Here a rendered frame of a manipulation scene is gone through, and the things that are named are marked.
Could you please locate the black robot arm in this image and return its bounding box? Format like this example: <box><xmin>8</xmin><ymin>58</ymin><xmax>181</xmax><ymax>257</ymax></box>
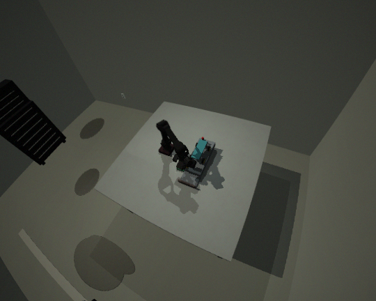
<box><xmin>157</xmin><ymin>120</ymin><xmax>193</xmax><ymax>170</ymax></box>

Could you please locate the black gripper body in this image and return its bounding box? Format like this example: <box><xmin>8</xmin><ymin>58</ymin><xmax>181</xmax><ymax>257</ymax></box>
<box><xmin>173</xmin><ymin>154</ymin><xmax>197</xmax><ymax>169</ymax></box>

